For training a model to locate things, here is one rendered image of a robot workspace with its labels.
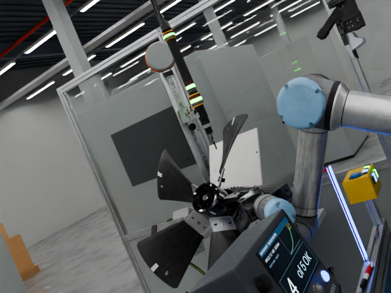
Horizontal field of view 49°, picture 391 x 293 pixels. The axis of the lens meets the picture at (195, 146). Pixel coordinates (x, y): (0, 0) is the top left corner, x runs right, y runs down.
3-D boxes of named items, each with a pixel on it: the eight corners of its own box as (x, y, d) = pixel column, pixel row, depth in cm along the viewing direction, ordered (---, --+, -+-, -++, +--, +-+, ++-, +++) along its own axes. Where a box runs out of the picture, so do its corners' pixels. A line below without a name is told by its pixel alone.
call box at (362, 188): (357, 194, 171) (347, 170, 171) (383, 188, 166) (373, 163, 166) (351, 208, 158) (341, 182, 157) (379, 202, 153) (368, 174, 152)
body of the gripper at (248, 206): (235, 199, 134) (244, 204, 122) (259, 185, 135) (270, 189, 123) (247, 220, 135) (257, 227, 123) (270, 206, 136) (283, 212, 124)
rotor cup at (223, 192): (203, 202, 170) (183, 191, 161) (232, 183, 165) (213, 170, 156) (213, 233, 160) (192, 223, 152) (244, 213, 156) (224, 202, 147)
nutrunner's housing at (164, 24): (204, 135, 155) (155, 18, 153) (214, 131, 155) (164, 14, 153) (205, 135, 151) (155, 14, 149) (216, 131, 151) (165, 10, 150)
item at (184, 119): (182, 125, 220) (176, 110, 220) (195, 120, 221) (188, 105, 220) (184, 125, 210) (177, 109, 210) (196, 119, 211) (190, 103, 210)
